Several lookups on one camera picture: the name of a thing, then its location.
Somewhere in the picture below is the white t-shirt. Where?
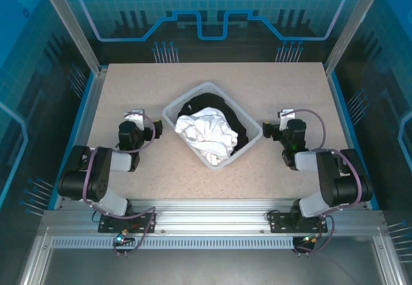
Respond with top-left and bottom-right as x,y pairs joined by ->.
174,106 -> 239,167

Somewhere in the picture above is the white plastic mesh basket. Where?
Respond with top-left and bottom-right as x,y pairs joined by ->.
162,81 -> 263,171

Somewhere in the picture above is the black garment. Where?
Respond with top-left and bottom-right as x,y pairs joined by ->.
176,93 -> 250,157

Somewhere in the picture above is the connector with indicator light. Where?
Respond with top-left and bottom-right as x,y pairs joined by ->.
112,232 -> 135,246
301,232 -> 323,246

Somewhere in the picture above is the steel bottom panel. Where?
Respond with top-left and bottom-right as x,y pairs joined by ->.
41,248 -> 384,285

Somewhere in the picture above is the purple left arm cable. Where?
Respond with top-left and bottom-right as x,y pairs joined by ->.
82,111 -> 158,257

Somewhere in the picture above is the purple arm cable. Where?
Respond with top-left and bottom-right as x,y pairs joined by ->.
82,111 -> 158,257
279,108 -> 368,257

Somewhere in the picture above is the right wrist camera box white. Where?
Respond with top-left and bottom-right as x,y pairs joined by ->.
278,108 -> 295,130

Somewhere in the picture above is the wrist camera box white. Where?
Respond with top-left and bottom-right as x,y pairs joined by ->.
124,108 -> 145,127
278,108 -> 295,130

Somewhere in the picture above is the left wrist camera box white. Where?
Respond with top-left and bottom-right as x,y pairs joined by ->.
124,108 -> 145,127

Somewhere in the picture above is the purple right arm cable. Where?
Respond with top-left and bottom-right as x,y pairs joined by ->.
279,108 -> 368,257

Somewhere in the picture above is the blue-edged table side rail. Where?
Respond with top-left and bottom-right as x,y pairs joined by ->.
54,68 -> 109,210
325,71 -> 381,211

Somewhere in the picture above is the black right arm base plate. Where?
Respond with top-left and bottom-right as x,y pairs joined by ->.
268,210 -> 328,234

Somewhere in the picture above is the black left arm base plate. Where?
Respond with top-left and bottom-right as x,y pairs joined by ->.
98,212 -> 158,234

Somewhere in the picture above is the aluminium mounting rail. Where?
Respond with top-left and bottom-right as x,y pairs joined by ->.
41,198 -> 387,237

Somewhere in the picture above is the slotted grey cable duct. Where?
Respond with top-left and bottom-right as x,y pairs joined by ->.
51,237 -> 295,250

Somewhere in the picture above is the aluminium frame post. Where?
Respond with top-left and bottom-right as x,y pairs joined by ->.
35,0 -> 109,77
323,0 -> 389,77

